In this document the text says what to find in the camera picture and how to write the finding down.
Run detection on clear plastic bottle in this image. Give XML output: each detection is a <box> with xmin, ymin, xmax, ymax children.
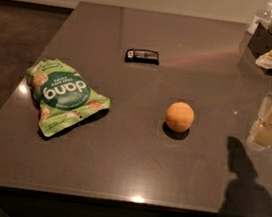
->
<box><xmin>247</xmin><ymin>0</ymin><xmax>272</xmax><ymax>35</ymax></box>

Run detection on orange round fruit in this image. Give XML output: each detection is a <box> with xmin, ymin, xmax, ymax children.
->
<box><xmin>165</xmin><ymin>102</ymin><xmax>195</xmax><ymax>133</ymax></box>

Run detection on black snack box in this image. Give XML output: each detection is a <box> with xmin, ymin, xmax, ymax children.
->
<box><xmin>248</xmin><ymin>23</ymin><xmax>272</xmax><ymax>59</ymax></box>

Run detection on pale snack packet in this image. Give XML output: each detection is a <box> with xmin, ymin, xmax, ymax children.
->
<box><xmin>256</xmin><ymin>49</ymin><xmax>272</xmax><ymax>70</ymax></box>

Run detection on black rxbar chocolate bar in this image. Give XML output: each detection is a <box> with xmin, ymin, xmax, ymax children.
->
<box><xmin>125</xmin><ymin>49</ymin><xmax>160</xmax><ymax>65</ymax></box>

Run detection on green rice chip bag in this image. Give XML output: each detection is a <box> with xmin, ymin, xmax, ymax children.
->
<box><xmin>26</xmin><ymin>59</ymin><xmax>111</xmax><ymax>138</ymax></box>

